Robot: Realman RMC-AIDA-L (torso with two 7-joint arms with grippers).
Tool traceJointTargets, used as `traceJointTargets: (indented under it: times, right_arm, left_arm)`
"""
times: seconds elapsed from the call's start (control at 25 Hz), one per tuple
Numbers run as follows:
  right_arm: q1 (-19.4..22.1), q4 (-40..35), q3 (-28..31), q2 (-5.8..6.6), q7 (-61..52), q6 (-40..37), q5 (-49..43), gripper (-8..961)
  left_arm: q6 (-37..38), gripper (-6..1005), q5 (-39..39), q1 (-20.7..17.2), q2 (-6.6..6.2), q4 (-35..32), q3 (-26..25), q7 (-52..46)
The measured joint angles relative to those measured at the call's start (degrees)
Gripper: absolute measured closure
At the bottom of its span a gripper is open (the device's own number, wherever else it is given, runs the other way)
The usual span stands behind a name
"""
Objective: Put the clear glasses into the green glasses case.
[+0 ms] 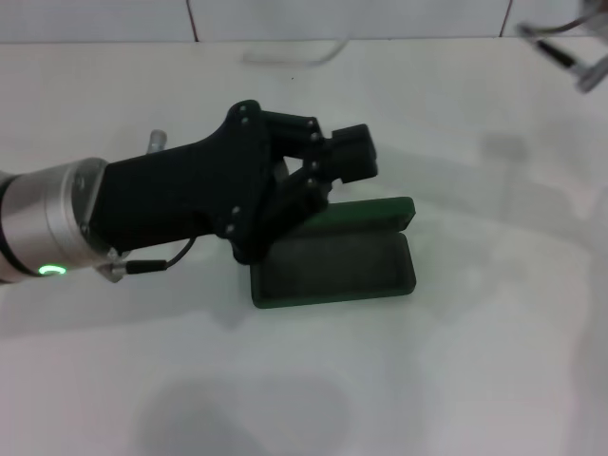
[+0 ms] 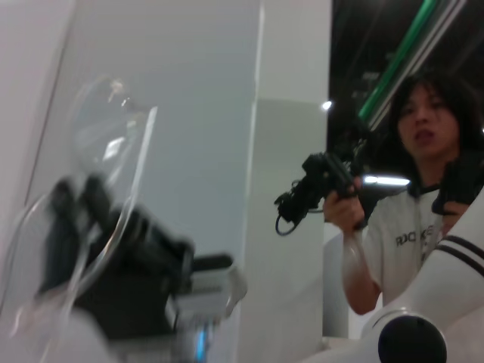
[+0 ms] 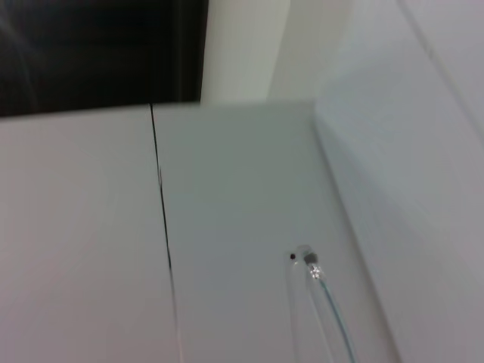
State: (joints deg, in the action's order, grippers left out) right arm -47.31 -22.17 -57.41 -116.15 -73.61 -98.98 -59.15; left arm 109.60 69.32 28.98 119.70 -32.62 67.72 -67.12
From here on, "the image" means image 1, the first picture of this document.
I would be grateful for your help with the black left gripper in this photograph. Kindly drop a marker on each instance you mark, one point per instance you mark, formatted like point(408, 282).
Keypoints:
point(180, 190)

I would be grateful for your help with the clear white glasses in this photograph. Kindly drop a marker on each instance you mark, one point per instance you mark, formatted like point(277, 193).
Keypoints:
point(285, 58)

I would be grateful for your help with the green glasses case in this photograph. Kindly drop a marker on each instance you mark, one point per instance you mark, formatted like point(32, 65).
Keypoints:
point(332, 266)

